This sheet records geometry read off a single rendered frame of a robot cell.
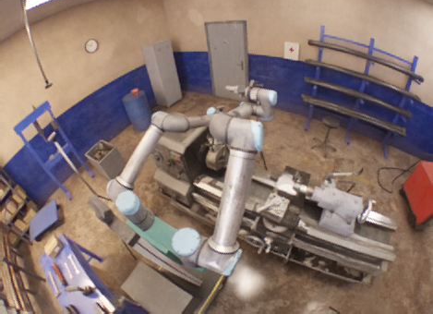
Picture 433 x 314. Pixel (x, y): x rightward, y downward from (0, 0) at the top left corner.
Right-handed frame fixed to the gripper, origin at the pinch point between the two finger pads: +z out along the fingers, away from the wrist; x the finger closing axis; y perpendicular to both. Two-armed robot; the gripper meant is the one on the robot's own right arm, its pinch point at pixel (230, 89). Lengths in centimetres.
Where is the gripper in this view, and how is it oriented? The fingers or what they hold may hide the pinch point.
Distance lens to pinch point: 136.2
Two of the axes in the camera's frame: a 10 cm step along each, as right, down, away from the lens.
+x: 4.7, 0.1, 8.8
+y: -2.7, 9.5, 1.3
